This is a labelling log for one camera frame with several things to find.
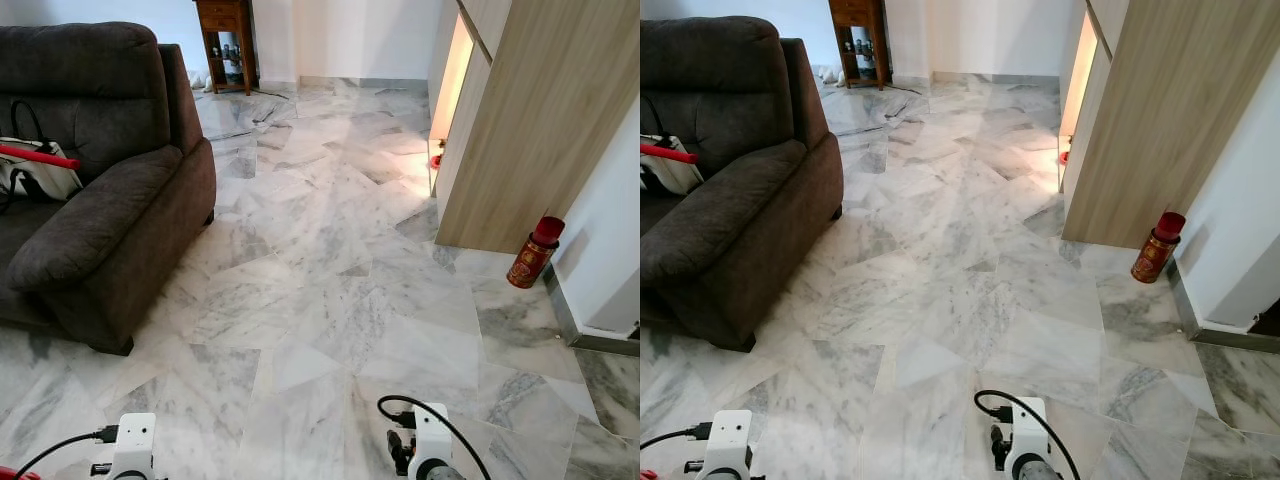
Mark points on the red tin can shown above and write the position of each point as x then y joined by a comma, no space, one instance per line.
530,260
1155,255

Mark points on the dark brown fabric sofa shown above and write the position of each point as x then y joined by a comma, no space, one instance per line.
100,220
740,220

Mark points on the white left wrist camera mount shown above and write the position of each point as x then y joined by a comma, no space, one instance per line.
727,440
132,445

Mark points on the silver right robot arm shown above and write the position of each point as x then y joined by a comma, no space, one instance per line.
1040,472
445,474

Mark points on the small dark wooden shelf cabinet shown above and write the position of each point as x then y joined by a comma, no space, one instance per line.
225,20
858,20

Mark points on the red stick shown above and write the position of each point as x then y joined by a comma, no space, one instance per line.
40,156
670,153

